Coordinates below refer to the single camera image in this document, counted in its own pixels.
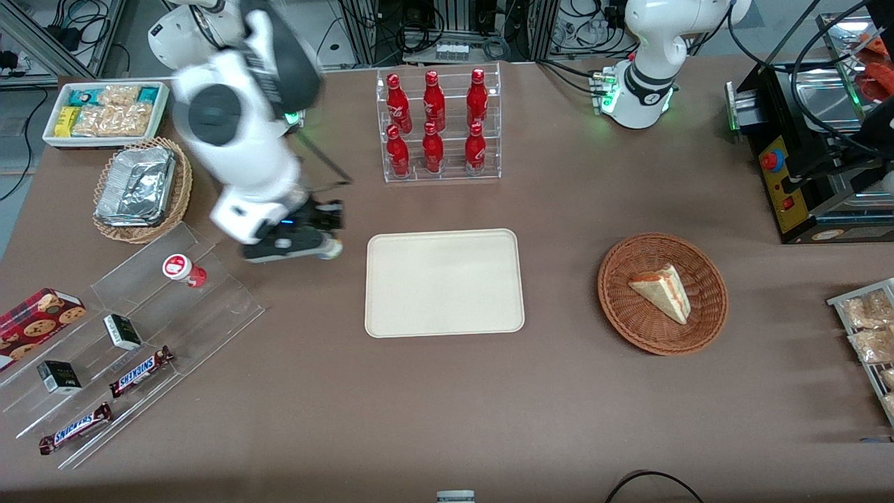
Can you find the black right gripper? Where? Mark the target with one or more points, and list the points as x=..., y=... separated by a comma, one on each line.
x=323, y=216

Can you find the green white gum bottle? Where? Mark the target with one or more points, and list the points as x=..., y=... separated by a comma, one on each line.
x=333, y=249

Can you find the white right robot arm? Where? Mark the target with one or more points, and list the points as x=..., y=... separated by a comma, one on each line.
x=237, y=140

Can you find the cream plastic tray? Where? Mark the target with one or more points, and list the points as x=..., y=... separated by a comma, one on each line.
x=443, y=283

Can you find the red white gum bottle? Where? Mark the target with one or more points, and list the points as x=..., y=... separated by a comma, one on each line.
x=180, y=269

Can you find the red cola bottle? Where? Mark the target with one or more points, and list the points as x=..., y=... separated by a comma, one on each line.
x=434, y=98
x=398, y=155
x=477, y=96
x=475, y=150
x=433, y=150
x=398, y=101

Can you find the clear acrylic bottle rack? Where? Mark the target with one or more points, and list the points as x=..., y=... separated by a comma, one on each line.
x=450, y=178

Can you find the oval light wicker basket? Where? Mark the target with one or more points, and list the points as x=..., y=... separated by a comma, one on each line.
x=183, y=181

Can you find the clear acrylic stepped display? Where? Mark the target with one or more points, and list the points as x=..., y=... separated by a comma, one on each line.
x=209, y=314

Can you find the foil container stack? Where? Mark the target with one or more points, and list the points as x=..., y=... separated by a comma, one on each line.
x=136, y=185

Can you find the grey power strip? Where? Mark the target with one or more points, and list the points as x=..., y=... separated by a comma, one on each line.
x=452, y=50

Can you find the teal snack packet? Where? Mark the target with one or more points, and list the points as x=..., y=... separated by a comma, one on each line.
x=84, y=96
x=148, y=94

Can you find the clear bag of nuts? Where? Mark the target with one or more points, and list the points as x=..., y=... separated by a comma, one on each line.
x=115, y=120
x=119, y=95

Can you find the small black box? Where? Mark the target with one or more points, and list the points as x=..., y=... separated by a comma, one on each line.
x=59, y=377
x=122, y=332

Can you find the Snickers chocolate bar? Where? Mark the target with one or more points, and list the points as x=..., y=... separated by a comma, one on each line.
x=75, y=428
x=140, y=370

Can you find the yellow snack packet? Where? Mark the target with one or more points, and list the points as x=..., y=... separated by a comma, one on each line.
x=66, y=121

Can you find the white plastic bin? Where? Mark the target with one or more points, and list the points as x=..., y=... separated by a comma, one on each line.
x=49, y=136

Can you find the red plaid cookie box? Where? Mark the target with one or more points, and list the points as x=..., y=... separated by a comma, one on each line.
x=38, y=321

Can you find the small grey white device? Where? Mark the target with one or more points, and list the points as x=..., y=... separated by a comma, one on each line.
x=455, y=497

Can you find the round brown wicker basket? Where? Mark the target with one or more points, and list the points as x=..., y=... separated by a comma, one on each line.
x=628, y=321

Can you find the wrapped triangle sandwich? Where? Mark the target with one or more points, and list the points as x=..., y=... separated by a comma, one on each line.
x=663, y=290

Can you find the clear bag of snacks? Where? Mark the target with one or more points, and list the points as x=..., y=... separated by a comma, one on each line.
x=890, y=405
x=873, y=344
x=866, y=311
x=888, y=378

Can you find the orange fried food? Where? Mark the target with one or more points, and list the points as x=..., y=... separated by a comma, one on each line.
x=876, y=77

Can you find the blue tape strip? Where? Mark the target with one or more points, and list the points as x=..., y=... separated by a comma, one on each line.
x=876, y=439

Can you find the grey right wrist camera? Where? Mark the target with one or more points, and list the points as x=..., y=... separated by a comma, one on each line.
x=286, y=248

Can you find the aluminium frame rail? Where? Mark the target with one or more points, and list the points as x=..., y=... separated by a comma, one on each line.
x=42, y=45

